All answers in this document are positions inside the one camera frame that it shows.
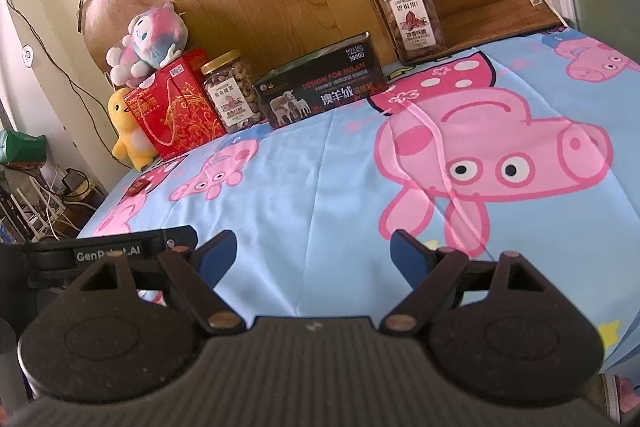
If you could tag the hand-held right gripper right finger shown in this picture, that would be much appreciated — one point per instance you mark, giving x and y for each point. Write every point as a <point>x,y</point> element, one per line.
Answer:
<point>405,249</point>

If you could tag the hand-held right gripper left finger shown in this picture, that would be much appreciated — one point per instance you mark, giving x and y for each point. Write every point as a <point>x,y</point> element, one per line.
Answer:
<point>220,252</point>

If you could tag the black box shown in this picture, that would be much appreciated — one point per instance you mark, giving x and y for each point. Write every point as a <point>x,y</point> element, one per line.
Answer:
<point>325,92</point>

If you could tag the small red packet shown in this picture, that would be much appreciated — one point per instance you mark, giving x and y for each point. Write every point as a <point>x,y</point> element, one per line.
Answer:
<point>139,188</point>

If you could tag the yellow duck plush toy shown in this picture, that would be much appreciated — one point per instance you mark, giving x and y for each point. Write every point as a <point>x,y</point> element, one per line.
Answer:
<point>130,132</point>

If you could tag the green bag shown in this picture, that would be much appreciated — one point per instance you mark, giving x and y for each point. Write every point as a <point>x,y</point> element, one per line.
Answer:
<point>22,149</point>

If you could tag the red gift box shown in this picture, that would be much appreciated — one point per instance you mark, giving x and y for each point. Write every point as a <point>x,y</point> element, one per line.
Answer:
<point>180,112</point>

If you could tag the cashew nut jar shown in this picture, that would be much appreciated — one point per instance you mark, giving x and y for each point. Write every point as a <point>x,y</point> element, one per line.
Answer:
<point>232,97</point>

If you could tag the pink plush toy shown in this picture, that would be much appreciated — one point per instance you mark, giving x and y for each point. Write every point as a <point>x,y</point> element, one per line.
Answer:
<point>150,37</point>

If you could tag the pecan nut jar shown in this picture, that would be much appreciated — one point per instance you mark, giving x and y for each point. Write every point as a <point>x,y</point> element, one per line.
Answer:
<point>412,22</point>

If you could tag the white round wall fixture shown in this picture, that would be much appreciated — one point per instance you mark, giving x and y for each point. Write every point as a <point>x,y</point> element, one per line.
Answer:
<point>28,56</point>

